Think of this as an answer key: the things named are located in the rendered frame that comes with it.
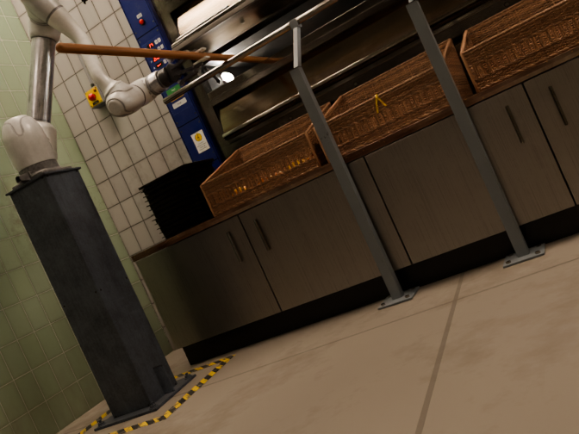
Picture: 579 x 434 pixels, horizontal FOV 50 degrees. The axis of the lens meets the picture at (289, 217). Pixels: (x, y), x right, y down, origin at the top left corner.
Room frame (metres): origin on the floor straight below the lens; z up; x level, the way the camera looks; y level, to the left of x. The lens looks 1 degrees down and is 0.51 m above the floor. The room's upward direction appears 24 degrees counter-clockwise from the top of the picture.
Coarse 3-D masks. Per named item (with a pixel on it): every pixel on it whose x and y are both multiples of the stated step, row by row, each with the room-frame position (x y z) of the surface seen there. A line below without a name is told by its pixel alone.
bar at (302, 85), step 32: (416, 0) 2.09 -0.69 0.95; (224, 64) 2.66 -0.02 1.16; (448, 96) 2.09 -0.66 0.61; (320, 128) 2.30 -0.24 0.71; (480, 160) 2.09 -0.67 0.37; (352, 192) 2.29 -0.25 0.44; (512, 224) 2.08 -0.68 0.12; (384, 256) 2.30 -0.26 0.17; (512, 256) 2.15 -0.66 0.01; (416, 288) 2.31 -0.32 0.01
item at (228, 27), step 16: (256, 0) 2.79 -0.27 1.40; (272, 0) 2.84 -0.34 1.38; (288, 0) 2.89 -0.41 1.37; (224, 16) 2.87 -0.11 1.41; (240, 16) 2.89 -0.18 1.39; (256, 16) 2.94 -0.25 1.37; (208, 32) 2.92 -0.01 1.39; (224, 32) 2.98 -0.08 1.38; (240, 32) 3.03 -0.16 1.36; (176, 48) 3.00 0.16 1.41; (192, 48) 3.03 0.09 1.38; (208, 48) 3.08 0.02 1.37
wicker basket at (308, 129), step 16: (288, 128) 2.96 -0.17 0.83; (304, 128) 2.92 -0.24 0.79; (256, 144) 3.03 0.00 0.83; (288, 144) 2.48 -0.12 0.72; (304, 144) 2.46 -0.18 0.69; (240, 160) 3.07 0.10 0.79; (256, 160) 2.55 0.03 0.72; (272, 160) 2.52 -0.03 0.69; (288, 160) 2.49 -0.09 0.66; (304, 160) 2.47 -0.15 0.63; (320, 160) 2.47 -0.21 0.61; (224, 176) 2.62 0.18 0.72; (240, 176) 2.59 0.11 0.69; (256, 176) 3.02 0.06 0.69; (272, 176) 2.53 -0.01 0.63; (288, 176) 2.51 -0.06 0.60; (208, 192) 2.66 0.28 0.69; (224, 192) 2.63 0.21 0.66; (256, 192) 2.58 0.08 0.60; (224, 208) 2.65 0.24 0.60
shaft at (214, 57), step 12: (60, 48) 1.80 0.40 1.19; (72, 48) 1.83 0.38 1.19; (84, 48) 1.88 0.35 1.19; (96, 48) 1.93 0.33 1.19; (108, 48) 1.98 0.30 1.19; (120, 48) 2.03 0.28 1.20; (132, 48) 2.09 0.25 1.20; (144, 48) 2.16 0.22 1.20; (216, 60) 2.63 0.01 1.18; (240, 60) 2.81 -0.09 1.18; (252, 60) 2.92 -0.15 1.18
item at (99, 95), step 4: (96, 84) 3.33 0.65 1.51; (92, 88) 3.33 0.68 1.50; (96, 88) 3.32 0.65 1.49; (84, 92) 3.36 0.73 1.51; (88, 92) 3.35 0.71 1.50; (92, 92) 3.34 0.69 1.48; (96, 92) 3.33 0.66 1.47; (100, 92) 3.33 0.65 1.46; (96, 96) 3.33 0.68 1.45; (100, 96) 3.32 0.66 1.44; (88, 100) 3.36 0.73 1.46; (96, 100) 3.34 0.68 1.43; (100, 100) 3.33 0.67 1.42; (104, 100) 3.33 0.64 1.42; (92, 104) 3.35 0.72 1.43; (96, 104) 3.34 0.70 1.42; (100, 104) 3.35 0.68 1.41; (104, 104) 3.39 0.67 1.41; (92, 108) 3.37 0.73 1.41
